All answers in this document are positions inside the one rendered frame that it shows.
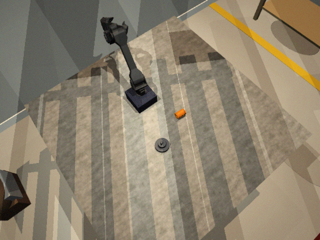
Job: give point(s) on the orange knob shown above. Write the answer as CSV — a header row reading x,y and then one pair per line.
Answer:
x,y
180,113

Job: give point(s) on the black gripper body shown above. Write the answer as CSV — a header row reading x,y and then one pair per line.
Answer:
x,y
126,27

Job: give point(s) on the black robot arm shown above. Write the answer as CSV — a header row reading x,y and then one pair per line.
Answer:
x,y
117,34

